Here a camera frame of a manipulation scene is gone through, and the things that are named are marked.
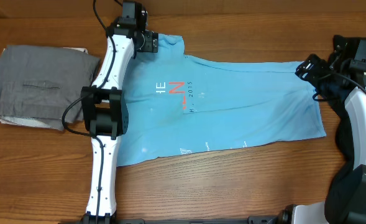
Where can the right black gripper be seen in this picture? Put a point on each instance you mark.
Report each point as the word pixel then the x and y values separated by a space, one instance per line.
pixel 317 65

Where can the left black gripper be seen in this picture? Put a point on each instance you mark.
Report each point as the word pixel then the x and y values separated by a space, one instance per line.
pixel 151 41

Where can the light blue printed t-shirt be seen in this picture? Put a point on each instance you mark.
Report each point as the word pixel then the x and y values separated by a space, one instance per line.
pixel 180 104

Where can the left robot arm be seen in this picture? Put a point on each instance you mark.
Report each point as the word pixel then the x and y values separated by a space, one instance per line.
pixel 104 107

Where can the black polo shirt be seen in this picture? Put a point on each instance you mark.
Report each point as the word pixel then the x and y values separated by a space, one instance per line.
pixel 344 130

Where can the folded grey trousers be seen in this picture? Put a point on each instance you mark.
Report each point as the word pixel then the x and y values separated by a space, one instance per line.
pixel 38 83

